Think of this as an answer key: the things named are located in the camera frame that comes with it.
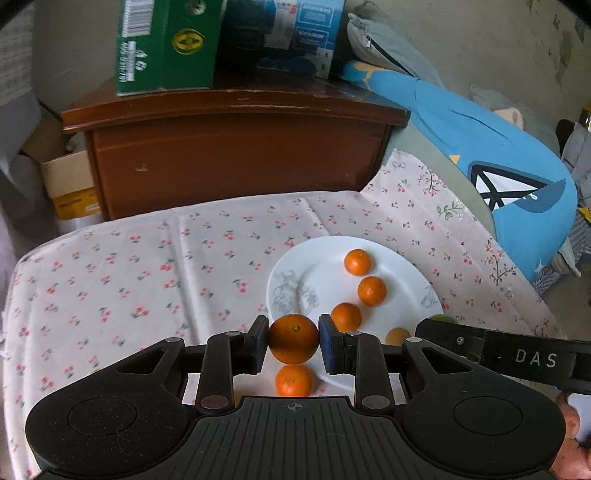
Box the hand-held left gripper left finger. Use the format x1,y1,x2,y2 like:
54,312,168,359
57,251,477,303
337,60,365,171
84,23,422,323
115,316,271,414

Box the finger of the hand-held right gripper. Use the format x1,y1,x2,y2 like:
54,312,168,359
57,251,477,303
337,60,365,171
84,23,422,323
414,318,486,366

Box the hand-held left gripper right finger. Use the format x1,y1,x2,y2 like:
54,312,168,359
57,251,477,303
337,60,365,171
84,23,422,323
318,314,468,411

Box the orange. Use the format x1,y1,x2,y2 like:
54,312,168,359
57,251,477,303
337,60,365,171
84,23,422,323
331,302,363,332
344,248,373,277
276,364,315,398
357,276,387,306
269,313,320,364

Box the white floral-print plate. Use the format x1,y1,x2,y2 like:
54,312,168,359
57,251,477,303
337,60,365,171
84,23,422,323
266,235,445,397

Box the person's right hand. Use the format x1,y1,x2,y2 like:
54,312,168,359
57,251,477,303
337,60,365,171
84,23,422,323
549,390,591,480

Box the houndstooth bed sheet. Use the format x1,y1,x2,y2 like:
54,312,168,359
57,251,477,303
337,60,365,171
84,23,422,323
536,217,591,296

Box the cream pillow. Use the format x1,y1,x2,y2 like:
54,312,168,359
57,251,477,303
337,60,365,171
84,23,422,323
553,240,583,278

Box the cherry-print tablecloth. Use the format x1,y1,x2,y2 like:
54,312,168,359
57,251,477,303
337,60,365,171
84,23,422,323
0,148,561,480

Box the blue plush pillow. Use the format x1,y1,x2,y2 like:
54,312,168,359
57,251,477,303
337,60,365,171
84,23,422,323
341,59,580,284

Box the olive green blanket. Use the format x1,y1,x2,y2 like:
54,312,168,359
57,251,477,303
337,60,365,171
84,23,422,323
379,124,497,241

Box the brown wooden nightstand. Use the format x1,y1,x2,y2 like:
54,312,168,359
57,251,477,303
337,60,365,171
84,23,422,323
61,76,411,221

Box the grey cloth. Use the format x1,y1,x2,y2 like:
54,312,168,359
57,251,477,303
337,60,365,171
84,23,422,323
561,127,591,208

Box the pink cloth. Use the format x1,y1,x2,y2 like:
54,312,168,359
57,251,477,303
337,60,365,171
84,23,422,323
493,108,526,131

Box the pale green pillow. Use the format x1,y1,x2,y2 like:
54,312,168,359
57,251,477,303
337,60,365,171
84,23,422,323
471,85,560,154

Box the open yellow cardboard box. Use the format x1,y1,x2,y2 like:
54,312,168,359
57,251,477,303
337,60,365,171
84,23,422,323
21,113,105,221

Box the lilac fabric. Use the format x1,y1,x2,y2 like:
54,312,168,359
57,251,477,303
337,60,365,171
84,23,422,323
0,97,62,259

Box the grey-green zippered pillow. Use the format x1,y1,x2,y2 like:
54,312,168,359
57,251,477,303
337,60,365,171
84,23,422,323
346,13,446,88

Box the blue carton box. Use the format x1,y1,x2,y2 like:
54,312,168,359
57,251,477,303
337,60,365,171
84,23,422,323
217,0,346,80

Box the green carton box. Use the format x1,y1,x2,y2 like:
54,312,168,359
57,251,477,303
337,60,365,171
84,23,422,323
115,0,228,97

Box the white knitted cloth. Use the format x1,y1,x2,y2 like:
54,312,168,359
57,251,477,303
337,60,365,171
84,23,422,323
0,28,38,108

